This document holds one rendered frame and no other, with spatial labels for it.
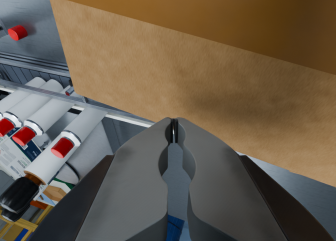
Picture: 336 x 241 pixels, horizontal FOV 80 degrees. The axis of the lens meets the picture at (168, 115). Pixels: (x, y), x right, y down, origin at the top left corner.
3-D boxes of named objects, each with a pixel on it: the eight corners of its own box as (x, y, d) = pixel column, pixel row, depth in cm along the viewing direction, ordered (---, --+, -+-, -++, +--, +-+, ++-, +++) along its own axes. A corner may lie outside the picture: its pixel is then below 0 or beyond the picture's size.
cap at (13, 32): (17, 32, 60) (8, 36, 58) (16, 22, 58) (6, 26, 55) (28, 38, 60) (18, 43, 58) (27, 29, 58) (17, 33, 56)
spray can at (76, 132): (102, 103, 60) (52, 157, 46) (98, 89, 57) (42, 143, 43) (117, 106, 59) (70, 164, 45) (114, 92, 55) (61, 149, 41)
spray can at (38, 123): (71, 96, 64) (15, 145, 50) (65, 82, 60) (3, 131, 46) (85, 99, 62) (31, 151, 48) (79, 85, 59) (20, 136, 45)
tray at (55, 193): (52, 196, 198) (50, 199, 196) (36, 182, 184) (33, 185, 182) (76, 202, 183) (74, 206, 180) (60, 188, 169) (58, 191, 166)
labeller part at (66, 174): (45, 172, 127) (43, 173, 126) (19, 140, 106) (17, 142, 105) (86, 187, 118) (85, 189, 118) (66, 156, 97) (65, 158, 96)
